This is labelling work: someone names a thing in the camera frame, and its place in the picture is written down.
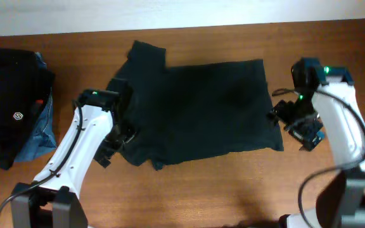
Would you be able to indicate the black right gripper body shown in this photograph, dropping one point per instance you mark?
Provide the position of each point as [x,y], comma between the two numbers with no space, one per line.
[284,111]

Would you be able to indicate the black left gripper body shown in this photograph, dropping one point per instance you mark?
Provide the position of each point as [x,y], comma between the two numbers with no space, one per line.
[113,143]

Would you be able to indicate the dark green t-shirt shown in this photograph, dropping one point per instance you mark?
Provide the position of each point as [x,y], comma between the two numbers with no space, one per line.
[184,113]

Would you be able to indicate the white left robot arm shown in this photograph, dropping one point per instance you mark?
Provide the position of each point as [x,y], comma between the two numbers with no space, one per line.
[98,129]

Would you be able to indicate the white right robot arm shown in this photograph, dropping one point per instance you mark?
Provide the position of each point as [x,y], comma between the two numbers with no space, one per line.
[326,107]

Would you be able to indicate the folded blue jeans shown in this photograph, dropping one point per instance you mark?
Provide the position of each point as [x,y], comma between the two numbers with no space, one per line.
[40,130]

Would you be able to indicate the black folded garment with logo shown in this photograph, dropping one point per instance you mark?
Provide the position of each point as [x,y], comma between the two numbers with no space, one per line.
[7,77]

